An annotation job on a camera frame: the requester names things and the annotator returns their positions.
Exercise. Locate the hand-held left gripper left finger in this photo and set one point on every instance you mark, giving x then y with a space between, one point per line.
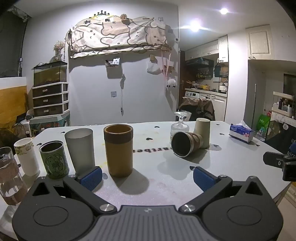
92 178

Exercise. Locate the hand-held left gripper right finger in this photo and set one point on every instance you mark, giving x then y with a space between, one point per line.
204 179

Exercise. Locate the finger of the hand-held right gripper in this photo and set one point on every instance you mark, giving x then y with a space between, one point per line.
272 159

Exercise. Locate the dark cup with brown sleeve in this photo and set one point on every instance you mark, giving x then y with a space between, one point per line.
182 143

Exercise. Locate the grey frosted cup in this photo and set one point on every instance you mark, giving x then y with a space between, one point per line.
81 153

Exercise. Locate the brown bamboo cup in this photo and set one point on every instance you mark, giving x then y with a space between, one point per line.
119 155

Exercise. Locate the green printed tin cup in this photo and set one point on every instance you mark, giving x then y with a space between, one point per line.
55 163

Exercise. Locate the beige cup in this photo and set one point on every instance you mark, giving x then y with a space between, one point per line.
203 128

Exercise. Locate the white printed paper cup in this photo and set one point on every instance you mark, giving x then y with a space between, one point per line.
27 160

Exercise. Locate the glass cup with brown sleeve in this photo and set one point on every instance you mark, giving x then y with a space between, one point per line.
9 176

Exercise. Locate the green plastic bag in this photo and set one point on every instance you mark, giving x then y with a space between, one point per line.
263 121

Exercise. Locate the blue tissue pack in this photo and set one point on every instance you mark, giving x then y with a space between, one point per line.
241 133

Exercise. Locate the clear glass goblet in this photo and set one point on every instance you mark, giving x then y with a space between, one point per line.
179 127

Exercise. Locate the chair draped with clothes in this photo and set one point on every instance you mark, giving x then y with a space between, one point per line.
198 107

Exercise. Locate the white washing machine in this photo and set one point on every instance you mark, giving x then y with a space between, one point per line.
192 96

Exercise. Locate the white drawer unit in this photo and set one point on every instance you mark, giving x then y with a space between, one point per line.
48 99

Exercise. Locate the white plush toy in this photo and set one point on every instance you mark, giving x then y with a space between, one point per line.
171 83

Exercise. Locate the wooden board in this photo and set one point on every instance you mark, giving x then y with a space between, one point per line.
12 106

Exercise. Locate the glass fish tank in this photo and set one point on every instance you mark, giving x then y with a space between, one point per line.
49 74

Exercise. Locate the white upper cabinet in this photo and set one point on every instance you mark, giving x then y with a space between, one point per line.
259 42

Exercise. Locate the white hanging bag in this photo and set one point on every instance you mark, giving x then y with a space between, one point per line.
153 68

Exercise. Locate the dried flower vase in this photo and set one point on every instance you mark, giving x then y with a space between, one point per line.
58 51

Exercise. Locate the printed cartoon cloth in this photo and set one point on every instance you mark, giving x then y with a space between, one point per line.
115 34

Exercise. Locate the wall socket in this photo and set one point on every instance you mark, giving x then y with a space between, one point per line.
113 94

